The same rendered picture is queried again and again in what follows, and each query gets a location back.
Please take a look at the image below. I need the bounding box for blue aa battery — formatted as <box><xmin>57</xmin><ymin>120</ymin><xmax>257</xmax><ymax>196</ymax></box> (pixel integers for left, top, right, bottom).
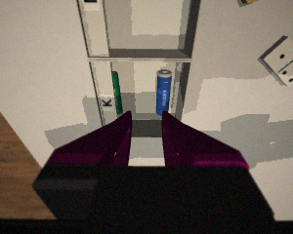
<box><xmin>156</xmin><ymin>69</ymin><xmax>172</xmax><ymax>116</ymax></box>

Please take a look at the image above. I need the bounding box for green aa battery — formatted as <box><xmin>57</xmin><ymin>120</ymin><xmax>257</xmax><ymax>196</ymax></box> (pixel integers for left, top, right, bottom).
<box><xmin>111</xmin><ymin>71</ymin><xmax>123</xmax><ymax>117</ymax></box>

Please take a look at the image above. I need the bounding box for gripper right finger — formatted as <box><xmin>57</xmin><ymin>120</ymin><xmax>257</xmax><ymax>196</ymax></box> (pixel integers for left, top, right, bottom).
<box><xmin>161</xmin><ymin>111</ymin><xmax>249</xmax><ymax>171</ymax></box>

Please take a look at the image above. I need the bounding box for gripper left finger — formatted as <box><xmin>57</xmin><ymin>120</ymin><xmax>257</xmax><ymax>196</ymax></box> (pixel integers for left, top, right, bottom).
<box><xmin>44</xmin><ymin>111</ymin><xmax>132</xmax><ymax>166</ymax></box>

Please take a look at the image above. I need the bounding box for white domino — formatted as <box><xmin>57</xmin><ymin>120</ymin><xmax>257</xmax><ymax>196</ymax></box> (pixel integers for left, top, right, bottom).
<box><xmin>260</xmin><ymin>36</ymin><xmax>293</xmax><ymax>87</ymax></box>

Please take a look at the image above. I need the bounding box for grey three-compartment tray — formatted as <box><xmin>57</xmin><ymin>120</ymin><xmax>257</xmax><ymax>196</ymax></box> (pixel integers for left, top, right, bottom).
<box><xmin>74</xmin><ymin>0</ymin><xmax>203</xmax><ymax>138</ymax></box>

